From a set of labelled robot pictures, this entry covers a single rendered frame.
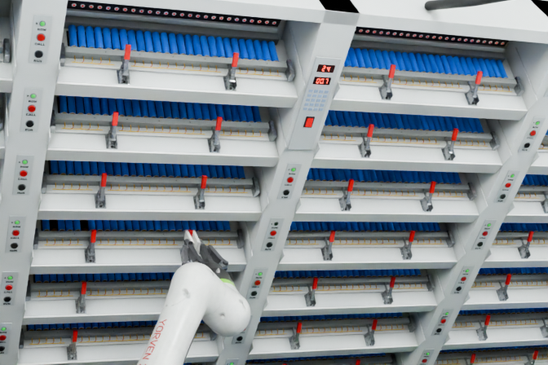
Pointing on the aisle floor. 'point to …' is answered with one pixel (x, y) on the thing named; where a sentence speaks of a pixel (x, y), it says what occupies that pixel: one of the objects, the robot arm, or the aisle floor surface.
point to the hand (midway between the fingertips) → (192, 240)
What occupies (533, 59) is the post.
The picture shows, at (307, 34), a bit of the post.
